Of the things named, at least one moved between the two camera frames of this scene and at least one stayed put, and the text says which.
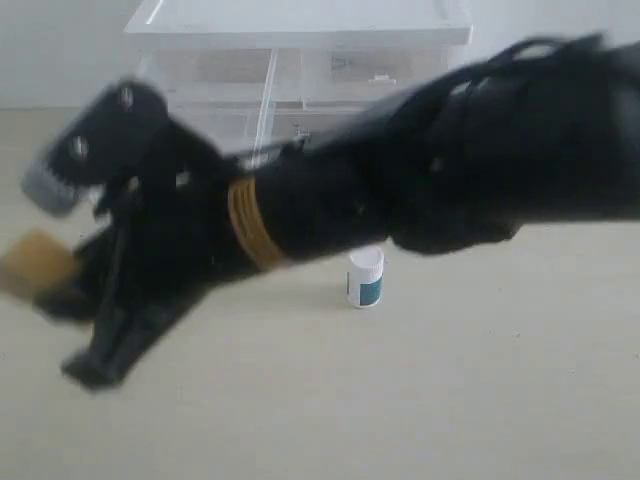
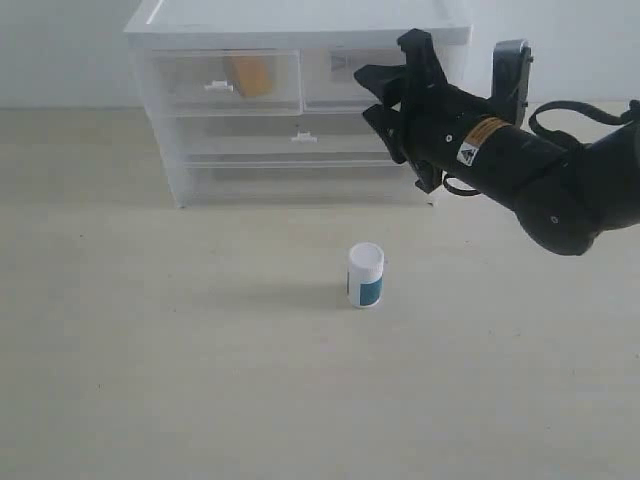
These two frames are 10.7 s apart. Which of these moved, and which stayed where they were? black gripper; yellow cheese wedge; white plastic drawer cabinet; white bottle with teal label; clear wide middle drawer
Moved: black gripper; yellow cheese wedge
Stayed: white plastic drawer cabinet; clear wide middle drawer; white bottle with teal label
